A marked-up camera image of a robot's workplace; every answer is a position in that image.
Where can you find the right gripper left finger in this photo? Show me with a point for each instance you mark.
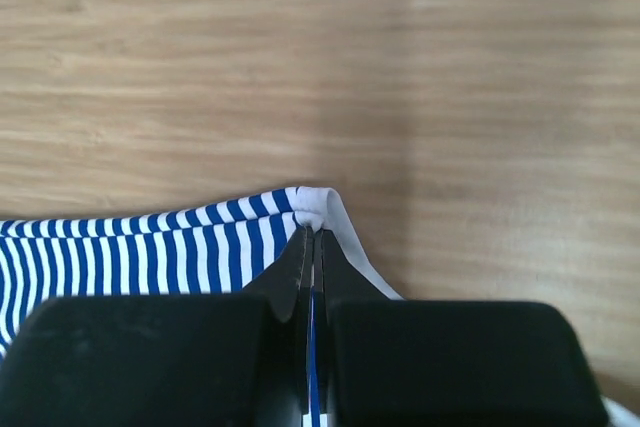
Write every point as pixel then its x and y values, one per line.
pixel 235 359

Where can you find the blue white striped tank top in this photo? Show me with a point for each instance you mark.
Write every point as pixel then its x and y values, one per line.
pixel 215 249

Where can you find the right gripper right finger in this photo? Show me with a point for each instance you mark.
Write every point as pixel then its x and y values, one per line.
pixel 388 362

